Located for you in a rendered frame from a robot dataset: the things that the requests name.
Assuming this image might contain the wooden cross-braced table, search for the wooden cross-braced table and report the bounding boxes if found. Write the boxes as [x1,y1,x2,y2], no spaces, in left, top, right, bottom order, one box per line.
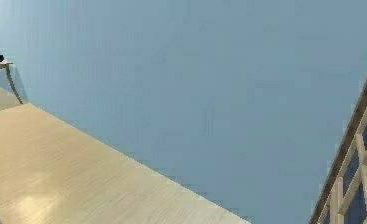
[308,59,367,224]

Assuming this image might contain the brown side table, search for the brown side table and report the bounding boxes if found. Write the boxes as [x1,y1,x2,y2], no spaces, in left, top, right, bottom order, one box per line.
[0,58,25,106]

